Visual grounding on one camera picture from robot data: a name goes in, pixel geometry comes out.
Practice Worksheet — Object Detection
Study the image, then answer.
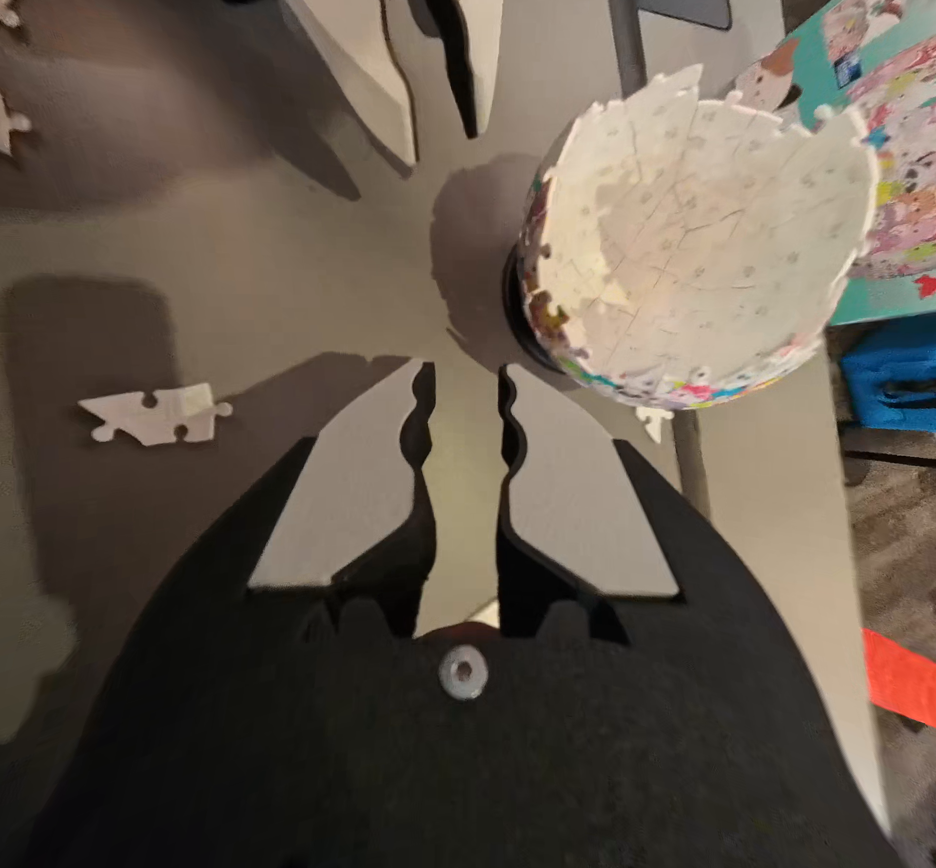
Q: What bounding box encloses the colourful puzzle box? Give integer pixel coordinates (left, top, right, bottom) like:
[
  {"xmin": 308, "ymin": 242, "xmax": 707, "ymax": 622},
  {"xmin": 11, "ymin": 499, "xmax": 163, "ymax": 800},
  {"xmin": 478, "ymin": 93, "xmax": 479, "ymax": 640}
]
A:
[{"xmin": 729, "ymin": 0, "xmax": 936, "ymax": 328}]

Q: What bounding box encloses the colourful puzzle ball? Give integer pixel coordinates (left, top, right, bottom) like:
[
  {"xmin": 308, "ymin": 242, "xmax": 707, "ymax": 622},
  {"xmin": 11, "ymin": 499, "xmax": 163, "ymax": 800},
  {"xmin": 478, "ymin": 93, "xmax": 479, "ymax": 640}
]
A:
[{"xmin": 518, "ymin": 64, "xmax": 884, "ymax": 413}]

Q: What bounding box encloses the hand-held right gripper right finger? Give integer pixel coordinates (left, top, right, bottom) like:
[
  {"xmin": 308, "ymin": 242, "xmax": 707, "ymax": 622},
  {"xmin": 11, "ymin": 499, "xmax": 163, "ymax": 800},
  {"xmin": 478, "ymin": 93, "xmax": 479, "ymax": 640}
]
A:
[{"xmin": 493, "ymin": 364, "xmax": 684, "ymax": 644}]

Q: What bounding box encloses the blue fabric bag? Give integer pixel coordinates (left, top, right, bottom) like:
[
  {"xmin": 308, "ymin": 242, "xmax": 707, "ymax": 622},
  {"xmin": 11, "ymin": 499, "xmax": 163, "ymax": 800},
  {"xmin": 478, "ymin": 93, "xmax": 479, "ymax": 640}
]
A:
[{"xmin": 840, "ymin": 316, "xmax": 936, "ymax": 439}]

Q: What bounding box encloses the black ball stand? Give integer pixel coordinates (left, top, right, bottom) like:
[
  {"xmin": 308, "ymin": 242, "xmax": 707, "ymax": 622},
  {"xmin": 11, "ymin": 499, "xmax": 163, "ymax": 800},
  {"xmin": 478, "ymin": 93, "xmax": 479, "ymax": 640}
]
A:
[{"xmin": 501, "ymin": 232, "xmax": 571, "ymax": 375}]

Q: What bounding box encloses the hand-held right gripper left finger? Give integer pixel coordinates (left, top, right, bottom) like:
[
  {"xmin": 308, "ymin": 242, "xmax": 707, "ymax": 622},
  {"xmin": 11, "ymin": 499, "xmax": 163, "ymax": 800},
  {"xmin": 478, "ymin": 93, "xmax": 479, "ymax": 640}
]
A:
[{"xmin": 246, "ymin": 359, "xmax": 441, "ymax": 644}]

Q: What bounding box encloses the single white puzzle piece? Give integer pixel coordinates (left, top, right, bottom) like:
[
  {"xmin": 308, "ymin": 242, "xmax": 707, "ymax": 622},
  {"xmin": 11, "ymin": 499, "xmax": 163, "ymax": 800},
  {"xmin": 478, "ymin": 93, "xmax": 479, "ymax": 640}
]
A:
[{"xmin": 79, "ymin": 381, "xmax": 234, "ymax": 446}]

